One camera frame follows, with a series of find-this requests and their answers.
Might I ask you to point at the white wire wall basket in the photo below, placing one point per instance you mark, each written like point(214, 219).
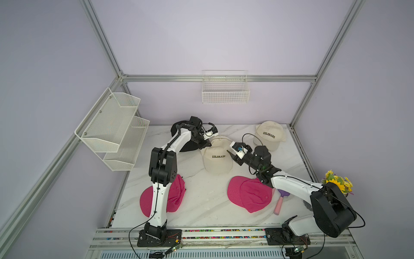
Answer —
point(225, 87)

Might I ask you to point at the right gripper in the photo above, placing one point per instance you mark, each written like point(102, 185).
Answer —
point(239, 161)

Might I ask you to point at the cream Colorado cap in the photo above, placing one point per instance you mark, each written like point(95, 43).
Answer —
point(269, 134)

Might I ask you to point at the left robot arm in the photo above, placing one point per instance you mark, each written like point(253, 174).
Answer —
point(187, 135)

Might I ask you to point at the aluminium front rail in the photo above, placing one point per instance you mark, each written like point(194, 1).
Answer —
point(252, 242)

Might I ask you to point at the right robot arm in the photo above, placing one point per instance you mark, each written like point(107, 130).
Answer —
point(332, 213)

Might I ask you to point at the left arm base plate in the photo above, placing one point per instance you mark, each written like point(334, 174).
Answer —
point(168, 239)

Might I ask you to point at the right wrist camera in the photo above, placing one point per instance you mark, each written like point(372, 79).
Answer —
point(239, 149)

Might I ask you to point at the white two-tier mesh shelf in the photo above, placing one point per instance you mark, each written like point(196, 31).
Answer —
point(113, 131)

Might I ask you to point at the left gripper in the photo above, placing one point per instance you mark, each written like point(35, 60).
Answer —
point(206, 143)

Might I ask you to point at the sunflower bouquet in pot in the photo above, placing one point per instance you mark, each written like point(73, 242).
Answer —
point(343, 183)

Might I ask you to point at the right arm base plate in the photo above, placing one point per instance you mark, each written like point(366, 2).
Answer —
point(283, 236)

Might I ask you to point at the magenta cap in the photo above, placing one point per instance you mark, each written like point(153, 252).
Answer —
point(175, 197)
point(250, 194)

